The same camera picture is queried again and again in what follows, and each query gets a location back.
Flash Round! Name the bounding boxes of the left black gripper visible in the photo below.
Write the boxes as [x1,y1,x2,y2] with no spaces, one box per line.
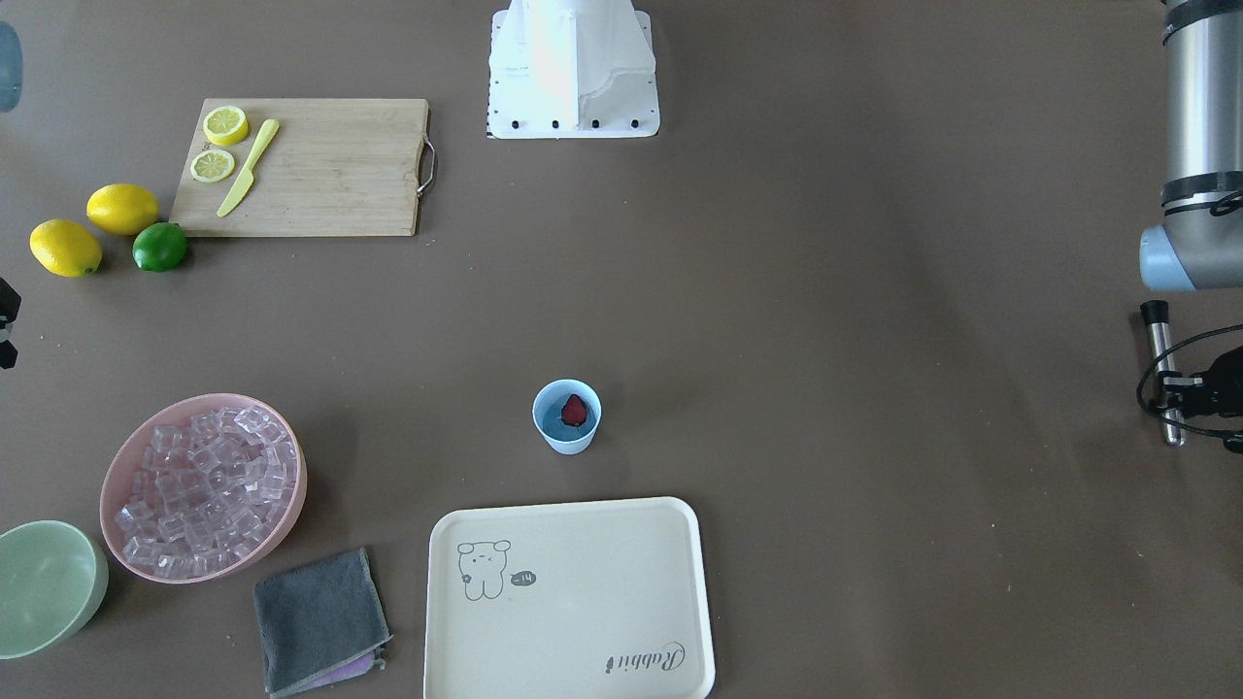
[1154,347,1242,417]

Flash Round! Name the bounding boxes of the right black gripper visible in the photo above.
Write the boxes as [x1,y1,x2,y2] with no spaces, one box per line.
[0,279,22,369]

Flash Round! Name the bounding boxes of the steel muddler with black tip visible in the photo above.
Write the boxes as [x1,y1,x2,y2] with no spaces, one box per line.
[1139,299,1186,448]

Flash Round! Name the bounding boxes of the red strawberry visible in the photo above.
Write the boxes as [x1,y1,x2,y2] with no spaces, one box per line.
[559,393,590,429]

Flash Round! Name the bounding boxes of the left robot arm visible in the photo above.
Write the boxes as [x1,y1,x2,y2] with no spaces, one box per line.
[1135,1,1242,447]

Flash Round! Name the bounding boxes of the pile of clear ice cubes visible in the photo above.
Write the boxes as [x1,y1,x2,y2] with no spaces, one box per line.
[116,405,298,580]

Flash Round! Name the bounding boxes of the light blue plastic cup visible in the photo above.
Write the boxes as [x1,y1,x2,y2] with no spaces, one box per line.
[531,378,602,455]

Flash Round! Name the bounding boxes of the lower whole lemon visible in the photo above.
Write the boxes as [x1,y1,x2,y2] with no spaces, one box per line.
[29,218,103,279]

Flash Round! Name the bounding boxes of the whole lemon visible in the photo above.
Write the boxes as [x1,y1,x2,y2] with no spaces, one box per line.
[29,218,103,279]
[87,183,160,236]

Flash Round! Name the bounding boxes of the upper whole lemon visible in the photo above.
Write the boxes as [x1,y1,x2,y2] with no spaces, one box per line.
[87,183,160,236]

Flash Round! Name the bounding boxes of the green lime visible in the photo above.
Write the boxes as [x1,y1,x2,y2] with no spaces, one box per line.
[131,221,189,272]

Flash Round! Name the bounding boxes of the lower lemon half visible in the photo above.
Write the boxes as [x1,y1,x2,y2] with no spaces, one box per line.
[186,148,236,184]

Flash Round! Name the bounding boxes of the lemon half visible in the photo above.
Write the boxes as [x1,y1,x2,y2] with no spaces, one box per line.
[186,148,236,184]
[201,104,252,147]

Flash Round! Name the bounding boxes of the yellow plastic knife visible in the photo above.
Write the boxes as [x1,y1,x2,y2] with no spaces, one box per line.
[215,118,281,216]

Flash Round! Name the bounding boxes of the pink bowl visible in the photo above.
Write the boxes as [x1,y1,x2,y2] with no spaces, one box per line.
[99,392,310,585]

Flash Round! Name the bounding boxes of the green bowl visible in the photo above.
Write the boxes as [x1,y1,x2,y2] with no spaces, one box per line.
[1,520,109,660]

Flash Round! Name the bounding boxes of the upper lemon half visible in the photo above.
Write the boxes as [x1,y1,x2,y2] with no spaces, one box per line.
[201,104,252,147]

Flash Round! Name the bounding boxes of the wooden cutting board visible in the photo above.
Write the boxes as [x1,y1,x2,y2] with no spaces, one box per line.
[168,97,435,238]

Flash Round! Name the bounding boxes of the grey folded cloth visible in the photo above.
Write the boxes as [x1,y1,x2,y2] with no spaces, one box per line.
[252,549,392,698]

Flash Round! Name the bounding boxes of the beige rabbit tray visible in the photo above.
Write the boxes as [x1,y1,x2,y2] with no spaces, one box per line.
[423,496,718,698]

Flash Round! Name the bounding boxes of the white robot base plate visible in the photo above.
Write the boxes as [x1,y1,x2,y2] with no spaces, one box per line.
[486,1,661,139]

